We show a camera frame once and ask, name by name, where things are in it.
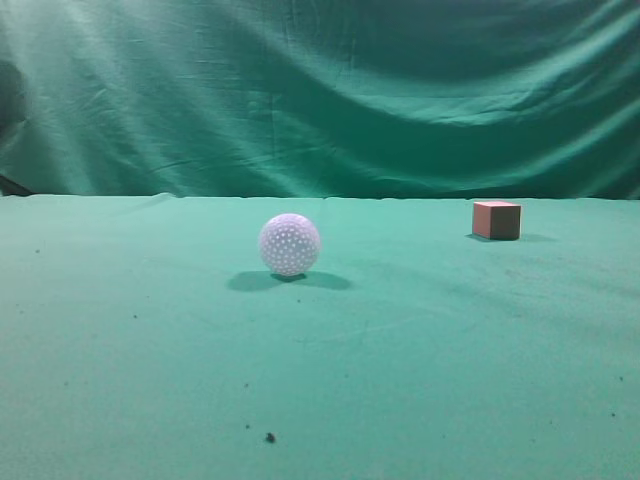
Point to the pink cube block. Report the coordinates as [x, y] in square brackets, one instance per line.
[497, 220]

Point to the white dimpled ball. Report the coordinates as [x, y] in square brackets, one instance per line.
[289, 244]

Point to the green backdrop cloth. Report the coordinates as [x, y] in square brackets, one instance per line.
[356, 99]

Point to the green table cloth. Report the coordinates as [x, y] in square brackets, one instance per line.
[144, 338]

